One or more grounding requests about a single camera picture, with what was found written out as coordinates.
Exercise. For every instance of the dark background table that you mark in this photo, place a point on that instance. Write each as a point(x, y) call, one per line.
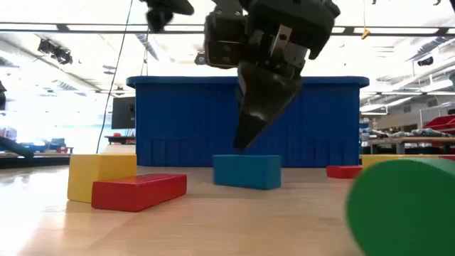
point(121, 139)

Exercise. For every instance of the small yellow cube block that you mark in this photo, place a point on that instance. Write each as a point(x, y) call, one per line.
point(92, 170)

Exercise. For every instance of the red plastic tray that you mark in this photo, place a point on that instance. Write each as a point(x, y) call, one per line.
point(442, 124)

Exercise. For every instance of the red rectangular block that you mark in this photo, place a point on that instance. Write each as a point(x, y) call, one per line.
point(135, 193)
point(448, 157)

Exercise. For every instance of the yellow hanging plug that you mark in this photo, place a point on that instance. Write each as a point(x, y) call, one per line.
point(365, 34)

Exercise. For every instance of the black computer monitor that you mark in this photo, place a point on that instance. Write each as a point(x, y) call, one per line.
point(122, 112)

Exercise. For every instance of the background storage shelf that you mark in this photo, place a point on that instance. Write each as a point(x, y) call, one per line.
point(365, 137)

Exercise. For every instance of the black ceiling light rail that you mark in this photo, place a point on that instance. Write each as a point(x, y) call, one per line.
point(89, 28)

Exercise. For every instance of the long red block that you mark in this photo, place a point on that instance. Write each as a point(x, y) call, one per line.
point(341, 172)

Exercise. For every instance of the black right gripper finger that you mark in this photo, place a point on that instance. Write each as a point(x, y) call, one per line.
point(263, 96)

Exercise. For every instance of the blue rectangular block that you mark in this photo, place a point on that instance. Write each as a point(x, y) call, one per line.
point(245, 172)

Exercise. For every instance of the black ceiling camera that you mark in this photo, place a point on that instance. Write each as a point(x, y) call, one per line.
point(199, 58)

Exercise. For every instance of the green rectangular block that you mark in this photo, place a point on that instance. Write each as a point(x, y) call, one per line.
point(401, 213)

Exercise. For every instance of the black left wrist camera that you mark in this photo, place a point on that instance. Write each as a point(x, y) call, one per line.
point(158, 21)

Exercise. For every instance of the background work table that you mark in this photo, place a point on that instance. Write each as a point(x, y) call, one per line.
point(409, 140)

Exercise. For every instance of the black ceiling spotlight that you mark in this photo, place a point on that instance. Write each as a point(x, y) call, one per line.
point(57, 53)
point(425, 61)

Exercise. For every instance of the large blue plastic bin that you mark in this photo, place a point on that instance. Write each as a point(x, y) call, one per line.
point(177, 121)

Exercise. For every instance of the yellow rectangular block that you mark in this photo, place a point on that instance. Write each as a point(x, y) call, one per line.
point(384, 160)

